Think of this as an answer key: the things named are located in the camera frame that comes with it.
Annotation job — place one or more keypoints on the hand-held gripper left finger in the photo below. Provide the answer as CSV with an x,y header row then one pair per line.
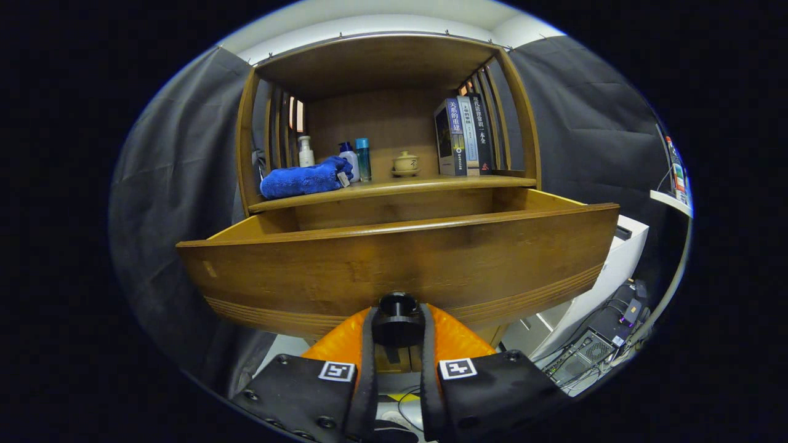
x,y
368,381

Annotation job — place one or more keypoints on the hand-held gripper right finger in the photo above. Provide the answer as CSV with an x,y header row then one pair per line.
x,y
429,381

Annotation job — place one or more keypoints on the black drawer knob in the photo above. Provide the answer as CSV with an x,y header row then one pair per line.
x,y
398,320

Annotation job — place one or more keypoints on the brown wooden drawer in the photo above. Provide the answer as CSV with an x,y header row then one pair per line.
x,y
400,264

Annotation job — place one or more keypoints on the brown wooden countertop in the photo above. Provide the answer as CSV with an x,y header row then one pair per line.
x,y
406,183

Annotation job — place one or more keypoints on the white storage cabinet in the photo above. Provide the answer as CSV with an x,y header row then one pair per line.
x,y
609,271

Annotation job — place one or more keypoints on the brown wooden cabinet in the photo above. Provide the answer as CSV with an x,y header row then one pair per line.
x,y
381,117

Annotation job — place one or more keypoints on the black computer tower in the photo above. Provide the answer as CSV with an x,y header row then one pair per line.
x,y
582,357

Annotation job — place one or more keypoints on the blue folded towel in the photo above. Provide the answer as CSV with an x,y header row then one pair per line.
x,y
301,179

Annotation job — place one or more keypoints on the beige lidded teacup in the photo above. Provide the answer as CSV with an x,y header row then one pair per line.
x,y
406,164

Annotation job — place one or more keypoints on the white bottle with blue cap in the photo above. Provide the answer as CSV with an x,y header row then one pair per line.
x,y
353,163

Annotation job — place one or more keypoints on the clear teal capped bottle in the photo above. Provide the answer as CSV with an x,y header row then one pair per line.
x,y
363,160

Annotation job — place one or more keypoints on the black electronics box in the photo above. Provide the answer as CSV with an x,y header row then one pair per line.
x,y
637,292

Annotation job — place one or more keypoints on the white pump bottle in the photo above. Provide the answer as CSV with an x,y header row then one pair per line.
x,y
306,157

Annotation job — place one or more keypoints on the blue spine book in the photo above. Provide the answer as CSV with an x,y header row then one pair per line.
x,y
454,138

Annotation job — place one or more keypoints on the small black device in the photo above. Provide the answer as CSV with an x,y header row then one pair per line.
x,y
623,232

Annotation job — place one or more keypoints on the pale grey spine book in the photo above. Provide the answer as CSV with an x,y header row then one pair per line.
x,y
469,138

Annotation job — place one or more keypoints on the black spine book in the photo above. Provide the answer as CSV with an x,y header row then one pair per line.
x,y
482,135

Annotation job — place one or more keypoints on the white round side table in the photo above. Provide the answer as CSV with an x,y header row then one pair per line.
x,y
668,200

